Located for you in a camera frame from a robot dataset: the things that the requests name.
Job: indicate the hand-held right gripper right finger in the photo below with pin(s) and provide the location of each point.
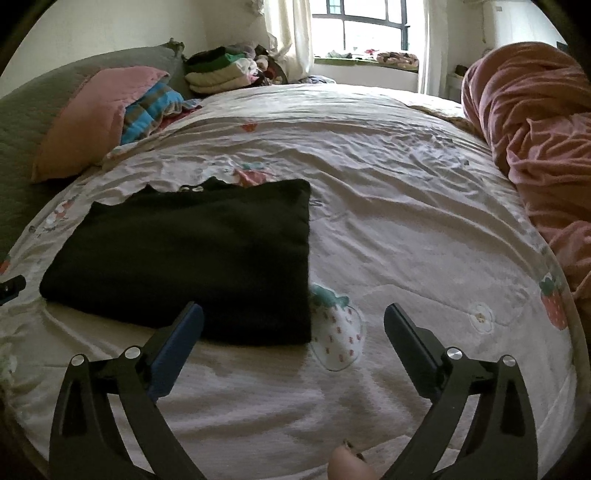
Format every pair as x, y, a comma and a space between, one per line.
408, 348

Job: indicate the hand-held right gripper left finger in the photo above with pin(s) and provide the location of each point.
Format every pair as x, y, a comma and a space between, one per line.
178, 350

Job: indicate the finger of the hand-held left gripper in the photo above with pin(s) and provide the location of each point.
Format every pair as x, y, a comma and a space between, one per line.
11, 288

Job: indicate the black printed shirt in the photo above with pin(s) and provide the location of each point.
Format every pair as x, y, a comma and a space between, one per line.
194, 258

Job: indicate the pile of folded clothes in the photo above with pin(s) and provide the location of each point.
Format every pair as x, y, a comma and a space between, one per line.
221, 69

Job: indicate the white strawberry print bed cover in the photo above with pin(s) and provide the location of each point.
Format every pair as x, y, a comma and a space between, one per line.
392, 194

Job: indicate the green quilted blanket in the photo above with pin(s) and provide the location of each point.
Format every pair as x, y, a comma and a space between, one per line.
23, 120

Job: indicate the pink pillow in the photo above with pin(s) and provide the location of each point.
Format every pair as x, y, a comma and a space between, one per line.
87, 120

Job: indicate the blue striped cloth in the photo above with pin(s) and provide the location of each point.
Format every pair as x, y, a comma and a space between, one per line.
150, 113

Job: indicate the pink fleece blanket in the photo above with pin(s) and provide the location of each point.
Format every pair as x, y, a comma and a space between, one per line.
540, 129

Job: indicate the patterned cushion on windowsill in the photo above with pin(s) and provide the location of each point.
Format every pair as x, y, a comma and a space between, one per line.
397, 59

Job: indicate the white curtain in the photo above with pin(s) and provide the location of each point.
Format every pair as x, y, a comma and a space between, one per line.
288, 37

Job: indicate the window with dark frame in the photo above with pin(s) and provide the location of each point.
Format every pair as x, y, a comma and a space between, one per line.
369, 27

